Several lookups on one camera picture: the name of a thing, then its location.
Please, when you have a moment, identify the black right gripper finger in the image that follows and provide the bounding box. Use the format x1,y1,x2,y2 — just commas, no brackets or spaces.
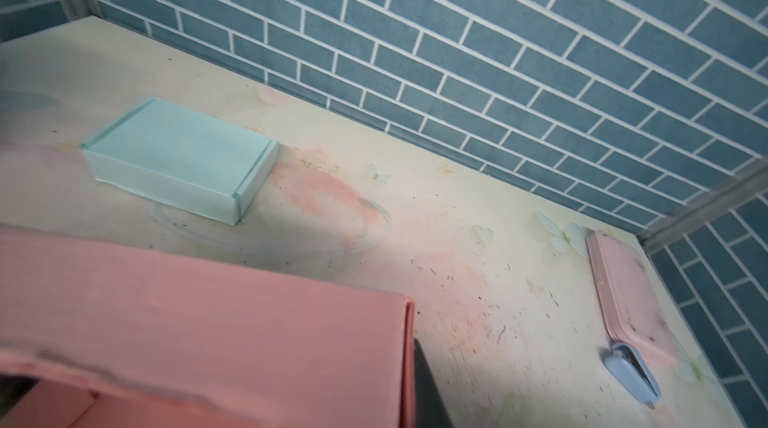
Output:
414,339,453,428

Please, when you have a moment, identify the pink paper box sheet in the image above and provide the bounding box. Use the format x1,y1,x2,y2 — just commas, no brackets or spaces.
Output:
1,226,416,427

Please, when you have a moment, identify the mint green paper box sheet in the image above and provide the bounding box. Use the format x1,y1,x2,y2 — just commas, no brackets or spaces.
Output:
80,98,279,226

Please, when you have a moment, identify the pink pencil case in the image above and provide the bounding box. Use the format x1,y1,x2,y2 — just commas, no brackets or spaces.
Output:
586,231,679,368

